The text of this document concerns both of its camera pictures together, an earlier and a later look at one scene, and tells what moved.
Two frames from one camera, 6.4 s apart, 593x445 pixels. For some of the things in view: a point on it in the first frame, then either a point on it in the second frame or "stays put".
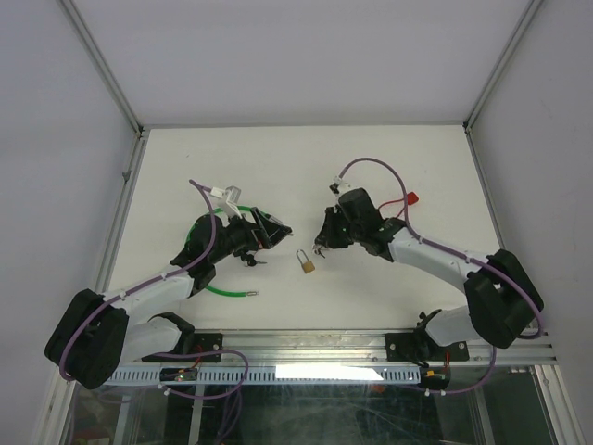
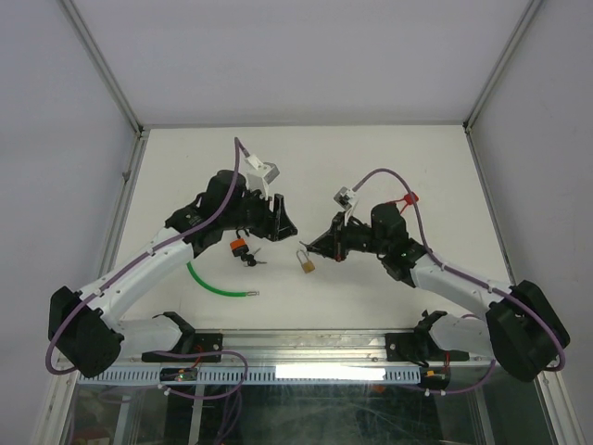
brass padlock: (308, 266) stays put
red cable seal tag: (411, 198) stays put
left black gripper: (266, 233) → (275, 225)
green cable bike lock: (210, 287) stays put
